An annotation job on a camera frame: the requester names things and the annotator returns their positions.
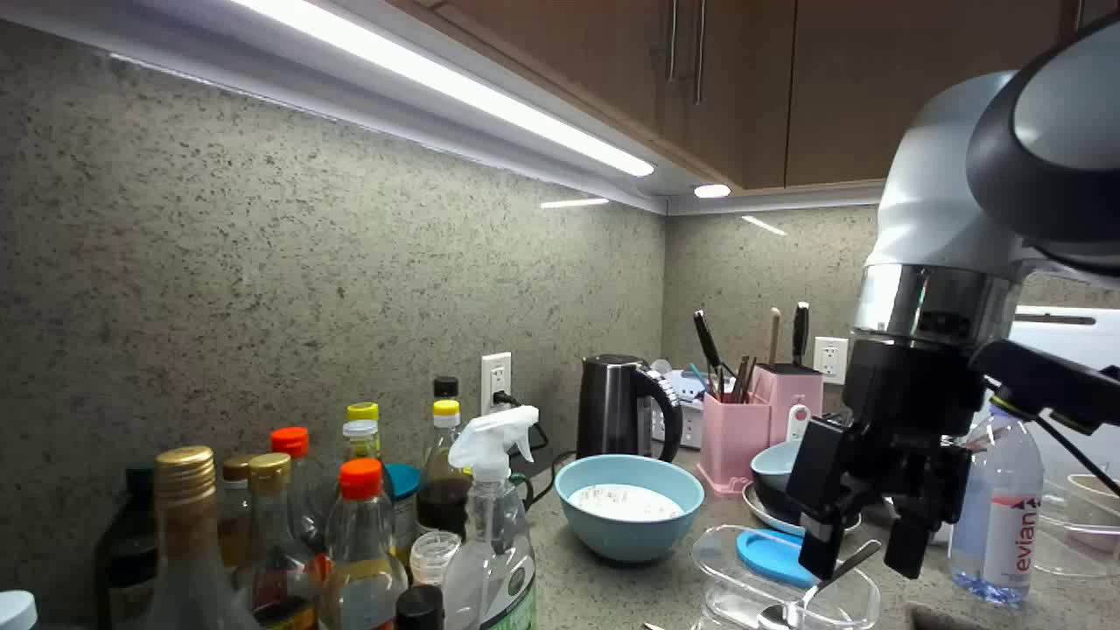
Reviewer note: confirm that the clear water bottle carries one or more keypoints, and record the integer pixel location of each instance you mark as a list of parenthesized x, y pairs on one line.
[(996, 534)]

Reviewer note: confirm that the yellow cap dark bottle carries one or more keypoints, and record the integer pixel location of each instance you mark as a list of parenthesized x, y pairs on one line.
[(443, 487)]

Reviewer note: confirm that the gold cap glass bottle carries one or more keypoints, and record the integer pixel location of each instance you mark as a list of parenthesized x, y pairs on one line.
[(193, 589)]

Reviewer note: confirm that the black electric kettle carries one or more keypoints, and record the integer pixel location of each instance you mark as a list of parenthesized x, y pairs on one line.
[(611, 418)]

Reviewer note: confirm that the pink knife block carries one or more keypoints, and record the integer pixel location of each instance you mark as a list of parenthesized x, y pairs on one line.
[(791, 394)]

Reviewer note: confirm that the yellow cap oil bottle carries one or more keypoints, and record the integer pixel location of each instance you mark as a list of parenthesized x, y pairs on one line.
[(362, 432)]

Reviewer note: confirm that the wooden cabinet door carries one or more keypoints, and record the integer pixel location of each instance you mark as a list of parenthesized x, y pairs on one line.
[(728, 84), (597, 53)]

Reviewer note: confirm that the white spray bottle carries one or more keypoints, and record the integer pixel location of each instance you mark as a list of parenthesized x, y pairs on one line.
[(492, 578)]

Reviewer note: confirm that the red cap bottle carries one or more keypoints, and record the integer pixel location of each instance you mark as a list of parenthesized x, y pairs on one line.
[(306, 483)]

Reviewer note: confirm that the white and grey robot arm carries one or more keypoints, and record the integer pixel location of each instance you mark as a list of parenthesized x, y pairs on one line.
[(1000, 175)]

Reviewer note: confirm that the orange cap sauce bottle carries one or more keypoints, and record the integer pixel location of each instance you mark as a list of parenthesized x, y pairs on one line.
[(366, 572)]

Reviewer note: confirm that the under cabinet light strip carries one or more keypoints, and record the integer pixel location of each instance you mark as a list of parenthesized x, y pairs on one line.
[(381, 51)]

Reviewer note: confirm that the light blue bowl with flour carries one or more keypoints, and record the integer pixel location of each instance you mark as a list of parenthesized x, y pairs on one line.
[(628, 509)]

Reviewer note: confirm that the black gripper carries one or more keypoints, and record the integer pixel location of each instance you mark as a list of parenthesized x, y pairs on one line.
[(902, 459)]

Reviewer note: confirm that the white wall outlet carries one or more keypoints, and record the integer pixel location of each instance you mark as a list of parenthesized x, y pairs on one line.
[(496, 379)]

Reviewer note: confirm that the blue round lid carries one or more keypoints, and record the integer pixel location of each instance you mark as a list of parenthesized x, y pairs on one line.
[(770, 553)]

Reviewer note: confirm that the pink utensil holder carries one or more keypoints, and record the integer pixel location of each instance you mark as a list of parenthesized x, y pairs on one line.
[(734, 420)]

